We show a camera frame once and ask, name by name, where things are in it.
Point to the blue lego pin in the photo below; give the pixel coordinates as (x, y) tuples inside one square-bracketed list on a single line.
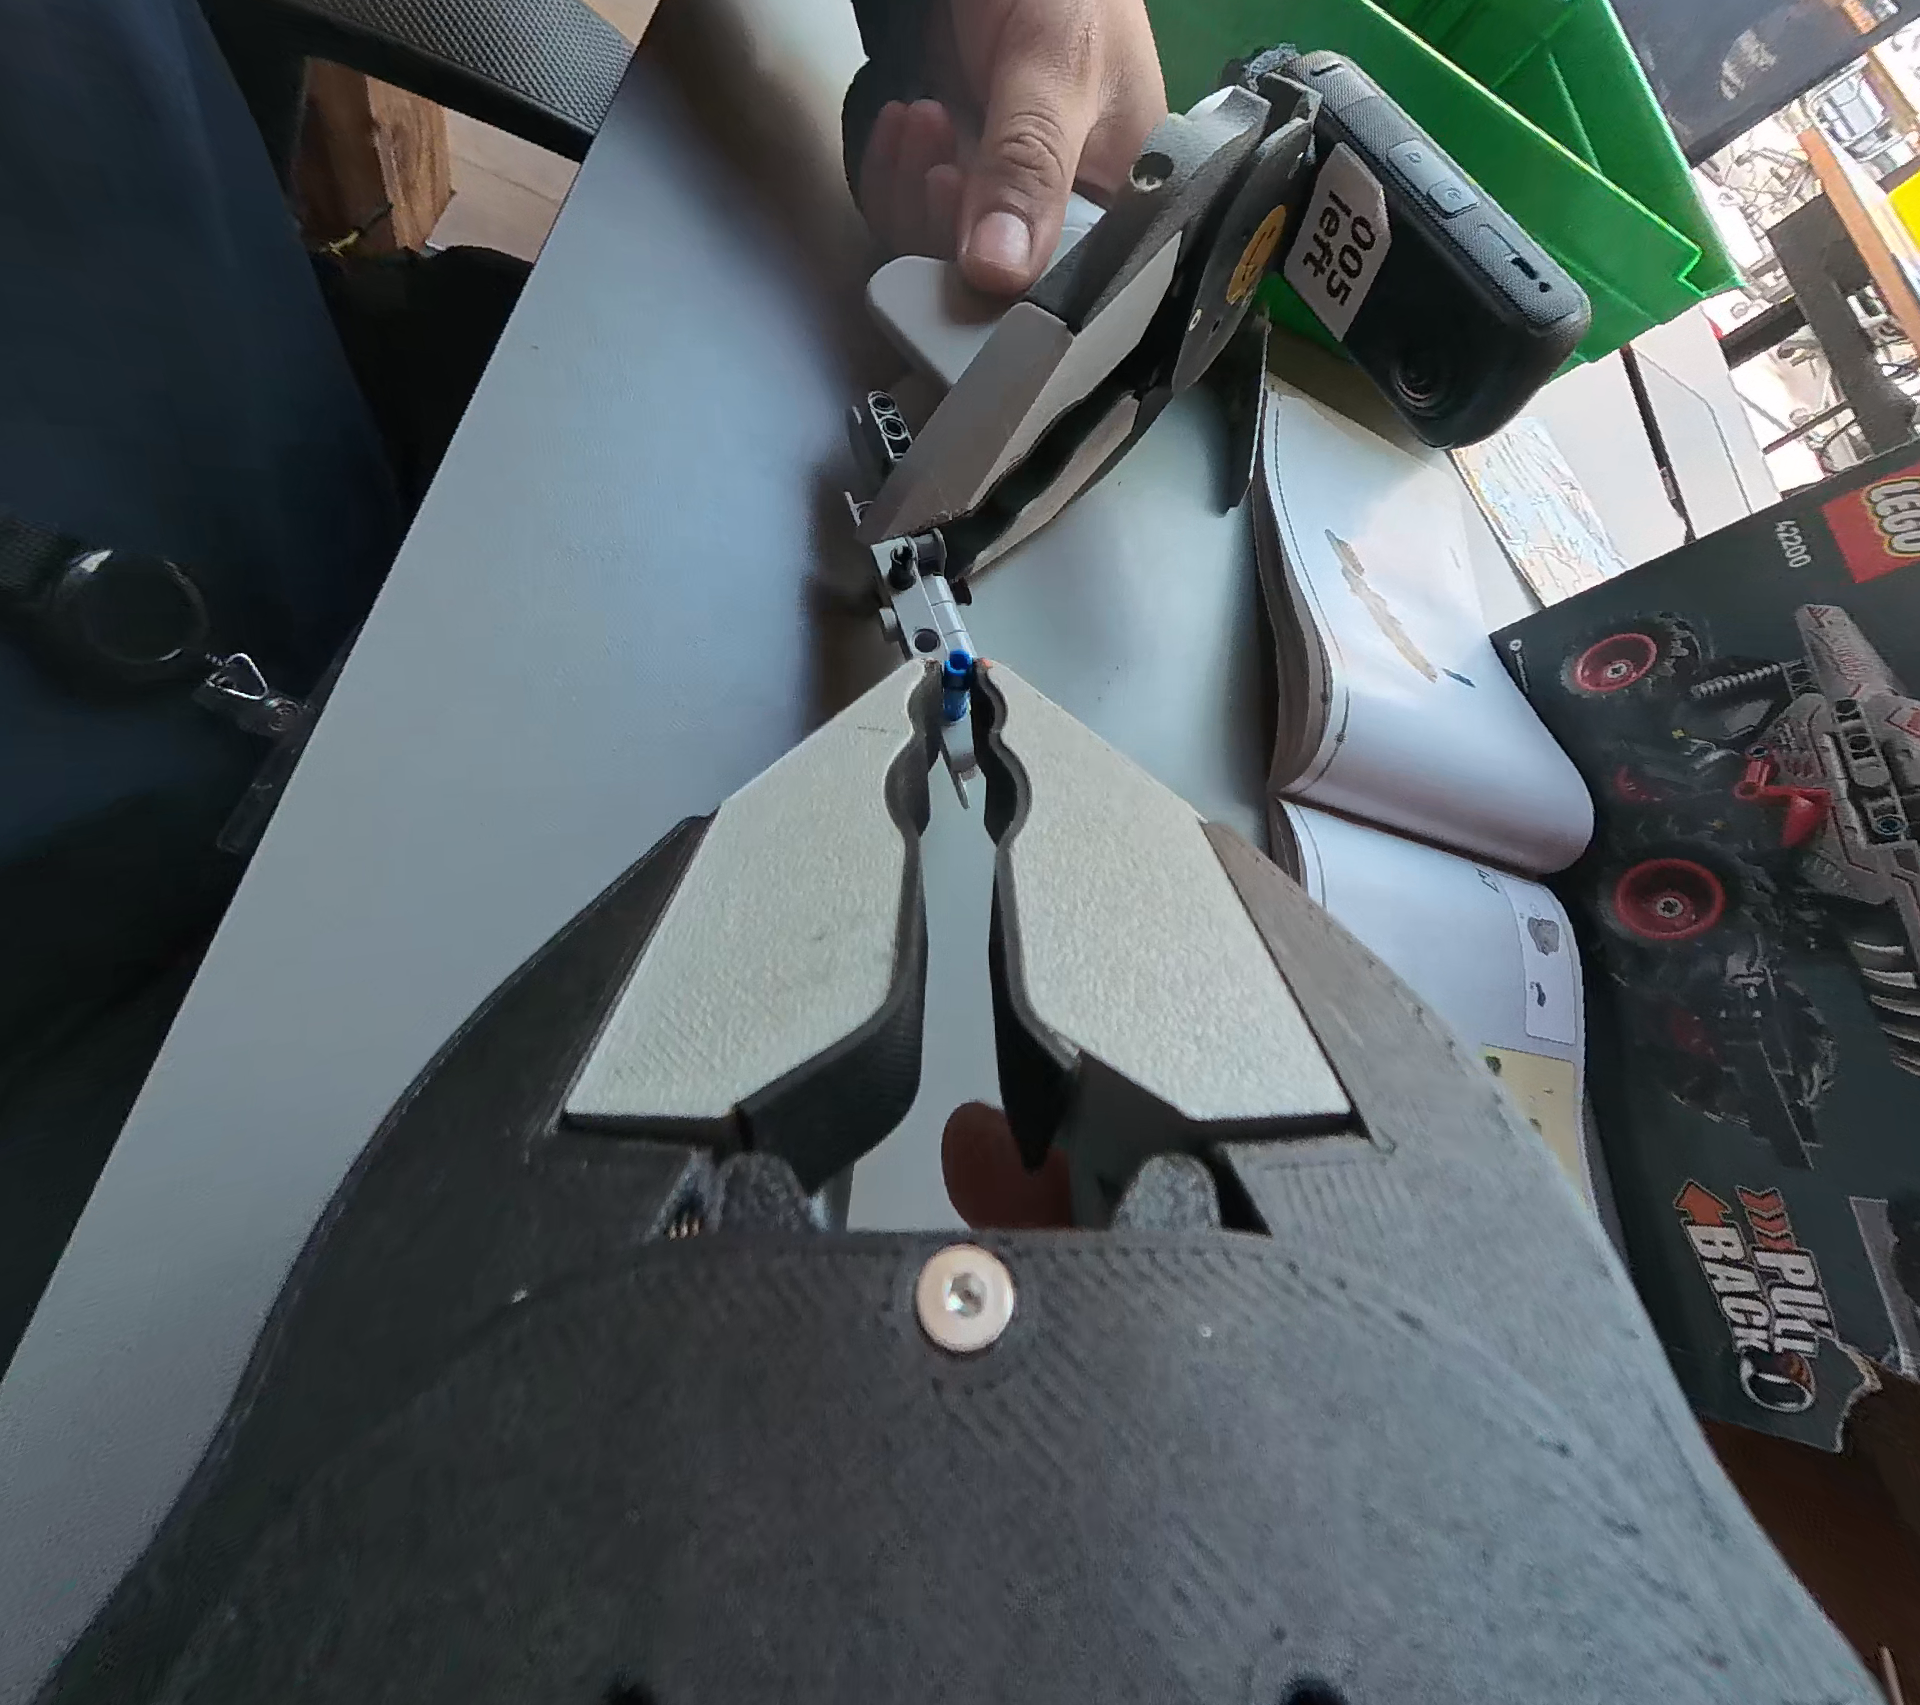
[(954, 684)]

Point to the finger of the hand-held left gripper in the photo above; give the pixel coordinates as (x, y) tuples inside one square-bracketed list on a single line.
[(1005, 416), (1070, 475)]

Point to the person's right hand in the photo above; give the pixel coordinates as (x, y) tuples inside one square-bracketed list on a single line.
[(983, 1176)]

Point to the black lego beam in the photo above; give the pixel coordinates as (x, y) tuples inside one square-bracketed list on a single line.
[(886, 419)]

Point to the person's dark blue clothing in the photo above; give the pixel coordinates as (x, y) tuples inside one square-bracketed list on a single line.
[(153, 236)]

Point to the lego set cardboard box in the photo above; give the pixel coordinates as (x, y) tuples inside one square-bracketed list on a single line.
[(1727, 986)]

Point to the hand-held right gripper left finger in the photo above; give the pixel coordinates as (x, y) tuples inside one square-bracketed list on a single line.
[(751, 968)]

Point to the lego instruction booklet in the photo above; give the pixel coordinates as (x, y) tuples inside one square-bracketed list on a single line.
[(1396, 684)]

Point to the printed paper sheet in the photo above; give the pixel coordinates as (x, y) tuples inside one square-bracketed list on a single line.
[(1545, 505)]

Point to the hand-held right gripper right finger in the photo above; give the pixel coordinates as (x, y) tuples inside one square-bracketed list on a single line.
[(1154, 968)]

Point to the grey lego beam assembly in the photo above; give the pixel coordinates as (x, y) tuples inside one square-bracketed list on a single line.
[(936, 616)]

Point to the person's left hand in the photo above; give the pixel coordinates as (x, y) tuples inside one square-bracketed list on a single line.
[(1049, 55)]

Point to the wooden beam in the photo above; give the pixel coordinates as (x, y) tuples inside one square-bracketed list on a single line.
[(377, 130)]

